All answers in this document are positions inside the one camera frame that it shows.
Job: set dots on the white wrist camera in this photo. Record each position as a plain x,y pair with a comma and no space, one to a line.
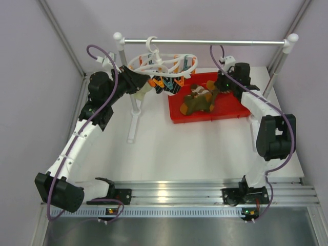
227,62
105,61

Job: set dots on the olive green striped sock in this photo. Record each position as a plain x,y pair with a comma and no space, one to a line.
195,102

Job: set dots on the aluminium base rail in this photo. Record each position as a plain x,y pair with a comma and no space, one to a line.
201,199

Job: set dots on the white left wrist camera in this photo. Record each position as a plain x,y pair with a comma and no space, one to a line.
105,61

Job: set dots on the pale green sock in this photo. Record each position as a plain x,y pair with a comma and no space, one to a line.
142,92

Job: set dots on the red plastic tray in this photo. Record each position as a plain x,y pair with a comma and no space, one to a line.
226,105

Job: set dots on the brown beige striped sock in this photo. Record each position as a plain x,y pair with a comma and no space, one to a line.
210,90

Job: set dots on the black white striped sock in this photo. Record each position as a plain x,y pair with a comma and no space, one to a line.
178,83

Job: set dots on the teal clothes peg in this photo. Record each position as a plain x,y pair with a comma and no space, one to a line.
168,83

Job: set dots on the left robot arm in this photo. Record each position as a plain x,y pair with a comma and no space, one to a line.
59,186

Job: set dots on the orange clothes peg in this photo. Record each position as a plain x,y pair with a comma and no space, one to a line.
153,83

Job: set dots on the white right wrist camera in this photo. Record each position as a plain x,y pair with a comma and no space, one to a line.
227,62

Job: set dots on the white round clip hanger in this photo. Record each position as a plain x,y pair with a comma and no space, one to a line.
155,63

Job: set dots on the white metal drying rack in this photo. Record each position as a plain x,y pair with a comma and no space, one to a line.
131,48

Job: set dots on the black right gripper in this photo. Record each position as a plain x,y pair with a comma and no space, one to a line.
219,82

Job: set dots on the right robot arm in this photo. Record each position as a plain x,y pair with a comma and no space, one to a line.
273,135

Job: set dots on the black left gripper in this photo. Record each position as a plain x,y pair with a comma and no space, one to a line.
134,80

